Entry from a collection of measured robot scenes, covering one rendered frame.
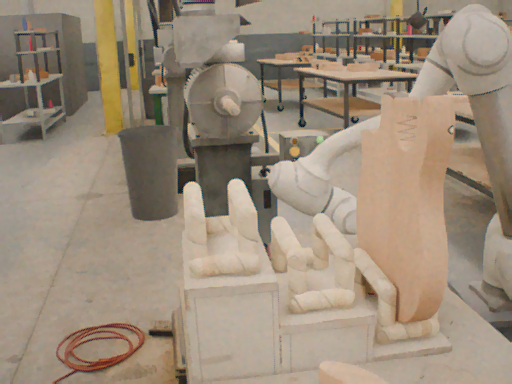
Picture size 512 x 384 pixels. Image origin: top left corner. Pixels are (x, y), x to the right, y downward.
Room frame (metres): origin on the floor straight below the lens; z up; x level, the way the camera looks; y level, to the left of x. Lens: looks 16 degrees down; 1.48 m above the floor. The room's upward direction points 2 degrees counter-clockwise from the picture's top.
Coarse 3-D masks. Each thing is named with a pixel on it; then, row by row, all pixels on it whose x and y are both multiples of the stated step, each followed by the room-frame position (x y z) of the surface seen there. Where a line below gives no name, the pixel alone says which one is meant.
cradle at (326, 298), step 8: (336, 288) 0.86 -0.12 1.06; (296, 296) 0.84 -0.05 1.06; (304, 296) 0.84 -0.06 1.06; (312, 296) 0.84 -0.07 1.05; (320, 296) 0.84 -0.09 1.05; (328, 296) 0.84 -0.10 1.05; (336, 296) 0.84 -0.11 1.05; (344, 296) 0.84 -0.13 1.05; (352, 296) 0.84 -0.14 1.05; (296, 304) 0.83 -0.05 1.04; (304, 304) 0.83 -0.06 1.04; (312, 304) 0.83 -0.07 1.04; (320, 304) 0.83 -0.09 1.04; (328, 304) 0.84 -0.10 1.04; (336, 304) 0.84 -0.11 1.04; (344, 304) 0.84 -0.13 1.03
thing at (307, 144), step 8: (280, 136) 1.96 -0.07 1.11; (288, 136) 1.91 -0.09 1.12; (296, 136) 1.91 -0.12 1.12; (304, 136) 1.92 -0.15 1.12; (312, 136) 1.92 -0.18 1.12; (328, 136) 1.93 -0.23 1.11; (280, 144) 1.96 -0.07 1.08; (288, 144) 1.90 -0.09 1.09; (296, 144) 1.91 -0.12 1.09; (304, 144) 1.91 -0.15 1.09; (312, 144) 1.91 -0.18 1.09; (280, 152) 1.97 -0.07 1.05; (288, 152) 1.90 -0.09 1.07; (304, 152) 1.91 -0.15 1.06; (312, 152) 1.91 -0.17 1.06; (280, 160) 1.97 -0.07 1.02; (288, 160) 1.90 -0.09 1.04; (296, 160) 1.90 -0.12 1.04; (264, 168) 2.10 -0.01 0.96; (264, 176) 2.10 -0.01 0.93
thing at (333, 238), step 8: (320, 216) 1.02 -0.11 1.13; (320, 224) 0.99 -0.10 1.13; (328, 224) 0.97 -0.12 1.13; (320, 232) 0.97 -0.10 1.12; (328, 232) 0.94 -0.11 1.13; (336, 232) 0.93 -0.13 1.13; (328, 240) 0.92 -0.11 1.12; (336, 240) 0.89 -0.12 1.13; (344, 240) 0.89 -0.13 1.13; (336, 248) 0.87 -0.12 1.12; (344, 248) 0.86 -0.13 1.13; (352, 248) 0.86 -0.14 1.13; (344, 256) 0.85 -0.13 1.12
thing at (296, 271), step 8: (288, 264) 0.85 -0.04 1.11; (296, 264) 0.84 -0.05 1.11; (304, 264) 0.85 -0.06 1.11; (288, 272) 0.85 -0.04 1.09; (296, 272) 0.84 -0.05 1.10; (304, 272) 0.85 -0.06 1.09; (288, 280) 0.85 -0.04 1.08; (296, 280) 0.84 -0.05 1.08; (304, 280) 0.85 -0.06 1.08; (288, 288) 0.85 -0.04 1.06; (296, 288) 0.84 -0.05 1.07; (304, 288) 0.85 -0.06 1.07; (288, 296) 0.85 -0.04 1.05; (288, 304) 0.85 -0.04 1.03; (296, 312) 0.84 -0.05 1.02
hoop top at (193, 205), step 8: (192, 184) 0.99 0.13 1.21; (184, 192) 0.97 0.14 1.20; (192, 192) 0.93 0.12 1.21; (200, 192) 0.96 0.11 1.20; (184, 200) 0.92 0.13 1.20; (192, 200) 0.89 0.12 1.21; (200, 200) 0.90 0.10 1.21; (184, 208) 0.88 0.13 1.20; (192, 208) 0.84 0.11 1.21; (200, 208) 0.85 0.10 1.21; (192, 216) 0.82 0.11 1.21; (200, 216) 0.83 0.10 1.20
